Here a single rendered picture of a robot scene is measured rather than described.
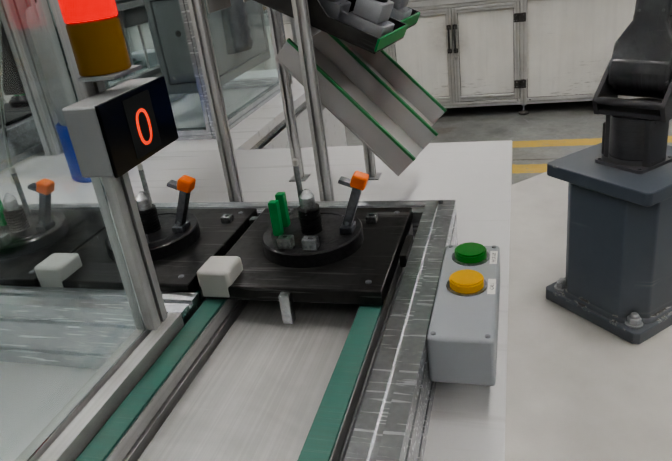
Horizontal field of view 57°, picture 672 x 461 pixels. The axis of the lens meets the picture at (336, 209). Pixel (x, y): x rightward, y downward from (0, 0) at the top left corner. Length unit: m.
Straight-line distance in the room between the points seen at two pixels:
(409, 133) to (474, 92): 3.70
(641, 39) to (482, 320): 0.37
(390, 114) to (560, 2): 3.65
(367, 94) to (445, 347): 0.58
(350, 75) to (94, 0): 0.59
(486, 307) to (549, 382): 0.12
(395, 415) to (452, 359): 0.13
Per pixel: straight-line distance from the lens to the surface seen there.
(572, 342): 0.84
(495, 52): 4.74
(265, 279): 0.79
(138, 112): 0.66
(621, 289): 0.83
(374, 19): 0.98
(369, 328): 0.71
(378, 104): 1.12
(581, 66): 4.79
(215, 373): 0.74
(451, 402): 0.74
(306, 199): 0.82
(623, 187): 0.76
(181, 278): 0.84
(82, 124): 0.62
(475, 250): 0.80
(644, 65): 0.80
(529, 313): 0.88
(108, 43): 0.64
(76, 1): 0.64
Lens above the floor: 1.35
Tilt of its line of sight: 23 degrees down
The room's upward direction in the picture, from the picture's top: 8 degrees counter-clockwise
